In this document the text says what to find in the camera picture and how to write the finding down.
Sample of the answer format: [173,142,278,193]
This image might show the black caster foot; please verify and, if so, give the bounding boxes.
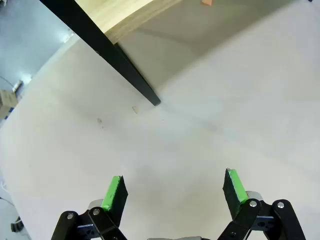
[10,216,24,234]

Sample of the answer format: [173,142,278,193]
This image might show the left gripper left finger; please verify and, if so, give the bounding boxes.
[51,174,129,240]

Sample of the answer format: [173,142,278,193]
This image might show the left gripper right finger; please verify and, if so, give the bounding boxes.
[217,168,306,240]

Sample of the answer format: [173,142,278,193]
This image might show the printed cardboard box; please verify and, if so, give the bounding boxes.
[0,89,17,106]
[0,104,14,119]

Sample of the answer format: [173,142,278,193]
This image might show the black frame wooden shelf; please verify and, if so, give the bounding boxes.
[39,0,183,107]

